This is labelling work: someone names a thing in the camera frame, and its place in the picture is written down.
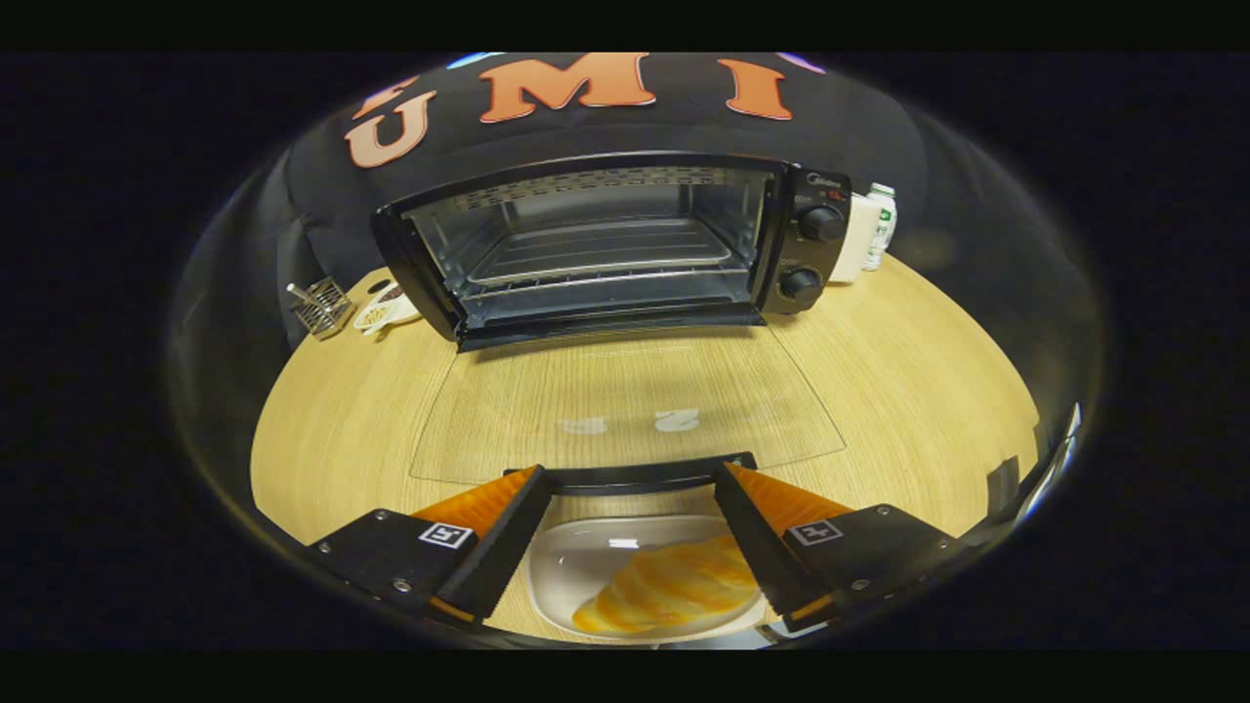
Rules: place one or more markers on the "white bread toaster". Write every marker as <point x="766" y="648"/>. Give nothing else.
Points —
<point x="859" y="239"/>

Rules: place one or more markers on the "white bottle with green label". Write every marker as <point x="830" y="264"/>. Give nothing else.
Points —
<point x="884" y="220"/>

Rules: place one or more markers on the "golden croissant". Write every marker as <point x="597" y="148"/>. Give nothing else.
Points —
<point x="669" y="586"/>

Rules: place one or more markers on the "black toaster oven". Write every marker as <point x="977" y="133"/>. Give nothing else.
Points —
<point x="820" y="256"/>

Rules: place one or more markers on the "white oval plate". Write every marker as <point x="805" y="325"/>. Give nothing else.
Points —
<point x="576" y="561"/>

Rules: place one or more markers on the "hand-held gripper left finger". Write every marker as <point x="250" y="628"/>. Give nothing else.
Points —
<point x="503" y="547"/>

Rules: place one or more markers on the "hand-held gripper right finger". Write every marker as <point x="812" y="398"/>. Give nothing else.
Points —
<point x="762" y="547"/>

